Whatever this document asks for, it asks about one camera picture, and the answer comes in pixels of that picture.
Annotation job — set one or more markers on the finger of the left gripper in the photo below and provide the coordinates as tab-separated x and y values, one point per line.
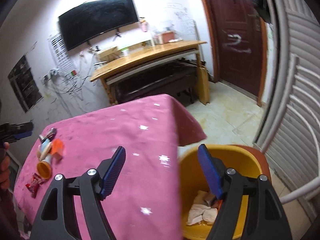
22	135
19	128

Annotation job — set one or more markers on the pink hanging bottle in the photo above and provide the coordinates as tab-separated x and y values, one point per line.
143	24

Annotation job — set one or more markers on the white tissue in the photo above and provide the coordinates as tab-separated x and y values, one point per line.
204	209

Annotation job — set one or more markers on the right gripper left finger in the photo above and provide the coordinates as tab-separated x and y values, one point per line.
56	216

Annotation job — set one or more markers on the yellow plastic bin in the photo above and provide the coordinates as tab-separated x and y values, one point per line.
192	180

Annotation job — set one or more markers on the black bag on hook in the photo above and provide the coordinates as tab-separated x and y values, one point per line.
262	8

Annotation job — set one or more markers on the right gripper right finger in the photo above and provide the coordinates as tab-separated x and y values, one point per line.
265	217

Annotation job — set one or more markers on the clear storage box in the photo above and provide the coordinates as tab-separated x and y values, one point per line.
163	37

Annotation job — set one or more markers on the pink star tablecloth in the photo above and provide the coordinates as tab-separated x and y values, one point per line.
145	202

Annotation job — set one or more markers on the orange cardboard box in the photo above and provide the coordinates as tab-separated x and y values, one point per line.
57	149

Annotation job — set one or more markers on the white louvered cabinet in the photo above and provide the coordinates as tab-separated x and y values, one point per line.
295	32

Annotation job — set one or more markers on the cream round brush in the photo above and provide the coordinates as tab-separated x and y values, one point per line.
43	150

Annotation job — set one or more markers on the eye chart poster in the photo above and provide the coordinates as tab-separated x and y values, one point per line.
64	64

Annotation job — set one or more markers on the wooden desk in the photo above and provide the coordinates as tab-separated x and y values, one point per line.
124	67

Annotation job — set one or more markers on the black wall television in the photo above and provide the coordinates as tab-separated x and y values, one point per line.
94	17

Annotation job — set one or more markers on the left hand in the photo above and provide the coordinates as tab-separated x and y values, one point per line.
5	173

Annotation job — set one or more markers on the red snack wrapper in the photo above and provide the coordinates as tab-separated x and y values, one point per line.
34	184

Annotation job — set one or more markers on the black bench under desk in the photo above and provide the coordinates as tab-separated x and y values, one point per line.
170	78

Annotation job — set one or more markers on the dark red door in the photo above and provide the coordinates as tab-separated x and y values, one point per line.
239	45

